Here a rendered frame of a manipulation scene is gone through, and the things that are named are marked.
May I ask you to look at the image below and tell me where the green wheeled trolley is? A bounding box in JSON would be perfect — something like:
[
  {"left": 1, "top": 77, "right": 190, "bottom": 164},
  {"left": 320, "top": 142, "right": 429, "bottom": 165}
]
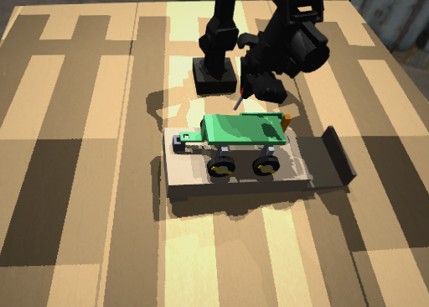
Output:
[{"left": 179, "top": 114, "right": 287, "bottom": 177}]

